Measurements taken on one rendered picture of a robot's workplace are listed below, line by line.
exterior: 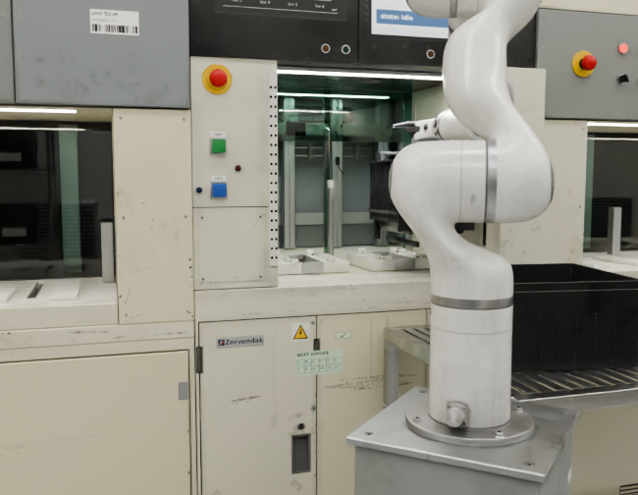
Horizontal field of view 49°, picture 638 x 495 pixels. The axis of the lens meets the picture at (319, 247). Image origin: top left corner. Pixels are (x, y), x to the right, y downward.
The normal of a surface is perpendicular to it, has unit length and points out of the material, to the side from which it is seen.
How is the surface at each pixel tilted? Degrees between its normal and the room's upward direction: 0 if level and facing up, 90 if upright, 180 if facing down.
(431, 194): 95
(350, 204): 90
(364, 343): 90
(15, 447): 90
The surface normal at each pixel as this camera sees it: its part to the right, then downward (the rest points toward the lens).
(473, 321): -0.16, 0.10
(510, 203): -0.17, 0.55
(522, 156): -0.03, -0.43
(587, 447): 0.29, 0.10
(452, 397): -0.61, 0.08
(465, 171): -0.18, -0.15
